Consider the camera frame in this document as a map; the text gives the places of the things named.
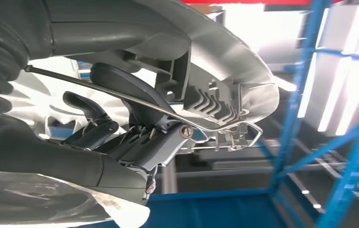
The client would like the blue metal shelf rack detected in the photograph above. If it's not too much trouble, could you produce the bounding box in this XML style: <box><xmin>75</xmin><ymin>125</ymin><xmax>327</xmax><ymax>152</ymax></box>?
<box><xmin>97</xmin><ymin>0</ymin><xmax>359</xmax><ymax>228</ymax></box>

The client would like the translucent plastic hand cover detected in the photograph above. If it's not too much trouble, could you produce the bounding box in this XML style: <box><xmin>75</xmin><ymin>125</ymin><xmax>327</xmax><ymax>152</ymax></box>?
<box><xmin>0</xmin><ymin>171</ymin><xmax>151</xmax><ymax>228</ymax></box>

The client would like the red barrier tape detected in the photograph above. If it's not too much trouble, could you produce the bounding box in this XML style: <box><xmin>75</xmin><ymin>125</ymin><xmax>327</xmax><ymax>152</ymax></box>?
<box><xmin>181</xmin><ymin>0</ymin><xmax>334</xmax><ymax>5</ymax></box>

